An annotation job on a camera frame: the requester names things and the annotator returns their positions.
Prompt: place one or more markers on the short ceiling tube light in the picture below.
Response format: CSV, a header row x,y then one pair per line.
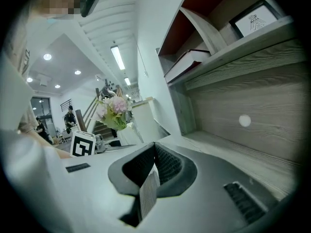
x,y
127,81

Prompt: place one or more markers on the person's beige shirt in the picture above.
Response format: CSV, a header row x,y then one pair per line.
x,y
20,57

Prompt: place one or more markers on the dark glass door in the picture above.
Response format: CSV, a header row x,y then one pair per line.
x,y
42,110

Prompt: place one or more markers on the thick white book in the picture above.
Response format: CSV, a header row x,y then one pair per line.
x,y
187,62

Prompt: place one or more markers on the grey wooden shelf unit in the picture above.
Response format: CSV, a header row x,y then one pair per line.
x,y
243,86

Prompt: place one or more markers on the long ceiling tube light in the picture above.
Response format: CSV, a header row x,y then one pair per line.
x,y
117,57

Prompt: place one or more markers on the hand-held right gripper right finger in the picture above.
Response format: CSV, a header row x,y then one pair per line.
x,y
171,169

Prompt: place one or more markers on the white counter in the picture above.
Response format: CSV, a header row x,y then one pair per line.
x,y
150,120

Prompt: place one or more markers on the ceiling air vent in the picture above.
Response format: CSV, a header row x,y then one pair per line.
x,y
44,79

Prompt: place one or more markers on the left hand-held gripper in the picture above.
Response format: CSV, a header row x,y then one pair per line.
x,y
82,145

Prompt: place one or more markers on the white flower vase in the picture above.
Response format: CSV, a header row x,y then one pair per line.
x,y
128,136

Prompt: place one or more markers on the pink and white flowers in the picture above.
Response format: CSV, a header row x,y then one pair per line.
x,y
114,110

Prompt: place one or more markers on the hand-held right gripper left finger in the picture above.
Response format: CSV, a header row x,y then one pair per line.
x,y
136,162

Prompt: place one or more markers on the black framed picture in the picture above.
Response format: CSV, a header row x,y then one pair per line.
x,y
257,19

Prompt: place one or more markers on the wooden staircase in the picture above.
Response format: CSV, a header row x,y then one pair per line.
x,y
97,127

